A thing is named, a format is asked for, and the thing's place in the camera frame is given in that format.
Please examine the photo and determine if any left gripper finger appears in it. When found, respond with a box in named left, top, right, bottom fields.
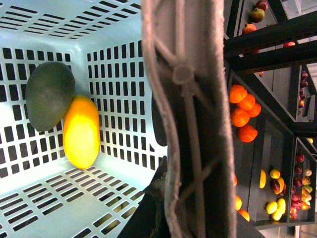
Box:
left=118, top=156, right=171, bottom=238

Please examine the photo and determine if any yellow mango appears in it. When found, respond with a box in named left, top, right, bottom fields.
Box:
left=63, top=95, right=100, bottom=170

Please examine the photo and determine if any dark green avocado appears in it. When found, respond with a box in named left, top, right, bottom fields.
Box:
left=25, top=61, right=75, bottom=131

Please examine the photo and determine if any light blue plastic basket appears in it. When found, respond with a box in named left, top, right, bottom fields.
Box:
left=0, top=0, right=238, bottom=238

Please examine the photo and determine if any black metal shelf post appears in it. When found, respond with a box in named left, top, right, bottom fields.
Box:
left=223, top=12, right=317, bottom=74

